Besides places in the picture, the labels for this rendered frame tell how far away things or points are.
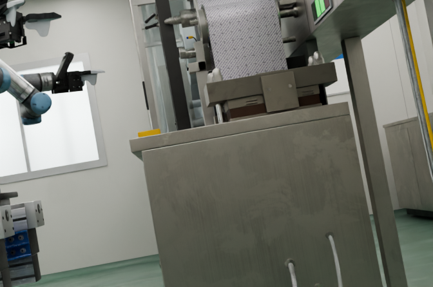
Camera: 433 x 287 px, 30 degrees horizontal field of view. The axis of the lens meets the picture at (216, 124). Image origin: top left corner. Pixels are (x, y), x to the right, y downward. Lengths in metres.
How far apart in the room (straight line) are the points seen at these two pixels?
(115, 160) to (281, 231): 5.89
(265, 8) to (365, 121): 0.53
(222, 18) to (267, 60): 0.20
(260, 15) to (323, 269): 0.86
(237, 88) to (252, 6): 0.37
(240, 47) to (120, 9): 5.76
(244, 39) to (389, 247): 0.87
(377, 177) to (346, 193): 0.44
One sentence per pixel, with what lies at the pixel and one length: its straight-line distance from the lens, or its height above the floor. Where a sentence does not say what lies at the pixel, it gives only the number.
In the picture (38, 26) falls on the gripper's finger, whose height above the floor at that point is 1.20.
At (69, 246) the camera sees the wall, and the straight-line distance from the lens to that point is 8.27.
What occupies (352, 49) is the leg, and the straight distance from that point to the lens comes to 2.87.
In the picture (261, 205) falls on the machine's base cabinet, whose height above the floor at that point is 0.64.
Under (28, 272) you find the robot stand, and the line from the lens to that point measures 2.84.
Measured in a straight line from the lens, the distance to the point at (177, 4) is 3.75.
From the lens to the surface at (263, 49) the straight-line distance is 2.68.
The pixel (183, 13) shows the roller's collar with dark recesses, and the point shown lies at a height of 1.35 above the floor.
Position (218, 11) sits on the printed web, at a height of 1.28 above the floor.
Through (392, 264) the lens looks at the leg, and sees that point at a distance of 2.88.
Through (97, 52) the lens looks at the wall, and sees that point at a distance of 8.32.
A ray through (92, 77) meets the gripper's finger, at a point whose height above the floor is 1.21.
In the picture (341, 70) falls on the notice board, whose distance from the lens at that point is 8.45.
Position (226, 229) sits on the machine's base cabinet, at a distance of 2.38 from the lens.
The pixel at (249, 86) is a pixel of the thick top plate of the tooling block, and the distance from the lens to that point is 2.46.
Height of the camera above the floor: 0.76
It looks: 3 degrees up
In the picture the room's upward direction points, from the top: 10 degrees counter-clockwise
